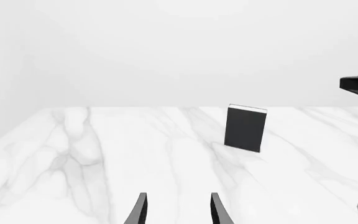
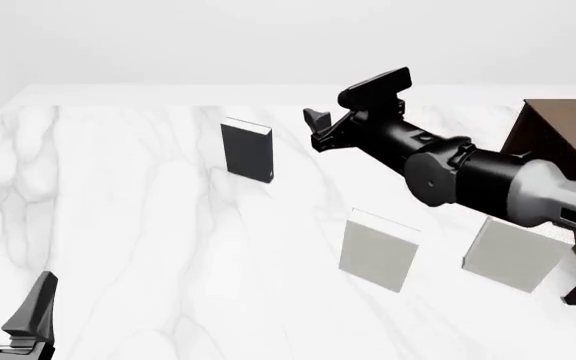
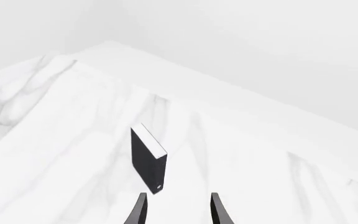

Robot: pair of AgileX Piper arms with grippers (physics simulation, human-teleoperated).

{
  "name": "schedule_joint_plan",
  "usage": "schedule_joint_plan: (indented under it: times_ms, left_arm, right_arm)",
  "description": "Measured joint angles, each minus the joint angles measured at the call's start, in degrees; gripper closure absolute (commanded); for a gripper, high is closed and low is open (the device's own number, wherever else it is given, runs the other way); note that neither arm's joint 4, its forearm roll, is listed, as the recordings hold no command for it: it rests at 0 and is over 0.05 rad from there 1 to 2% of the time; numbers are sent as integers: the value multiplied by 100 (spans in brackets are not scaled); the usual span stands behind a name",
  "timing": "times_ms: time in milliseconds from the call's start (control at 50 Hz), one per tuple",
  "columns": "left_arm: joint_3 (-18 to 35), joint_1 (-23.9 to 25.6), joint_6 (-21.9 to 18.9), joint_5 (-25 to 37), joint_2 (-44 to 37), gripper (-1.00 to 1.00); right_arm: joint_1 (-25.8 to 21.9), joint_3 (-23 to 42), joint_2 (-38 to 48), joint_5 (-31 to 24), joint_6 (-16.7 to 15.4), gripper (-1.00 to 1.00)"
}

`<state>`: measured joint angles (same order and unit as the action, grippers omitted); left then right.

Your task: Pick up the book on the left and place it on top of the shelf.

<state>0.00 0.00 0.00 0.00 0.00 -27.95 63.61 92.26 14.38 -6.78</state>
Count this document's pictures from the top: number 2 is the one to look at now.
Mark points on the grey book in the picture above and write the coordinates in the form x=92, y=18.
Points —
x=375, y=255
x=510, y=257

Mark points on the dark brown wooden shelf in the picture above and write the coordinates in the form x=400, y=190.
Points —
x=568, y=142

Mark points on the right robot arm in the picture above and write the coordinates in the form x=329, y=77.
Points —
x=488, y=176

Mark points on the black book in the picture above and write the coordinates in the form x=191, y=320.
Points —
x=247, y=150

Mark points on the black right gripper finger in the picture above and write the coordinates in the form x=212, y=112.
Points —
x=317, y=119

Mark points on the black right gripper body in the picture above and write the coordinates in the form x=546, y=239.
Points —
x=335, y=137

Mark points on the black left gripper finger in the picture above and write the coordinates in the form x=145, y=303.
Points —
x=35, y=315

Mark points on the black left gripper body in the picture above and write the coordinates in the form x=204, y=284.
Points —
x=42, y=350

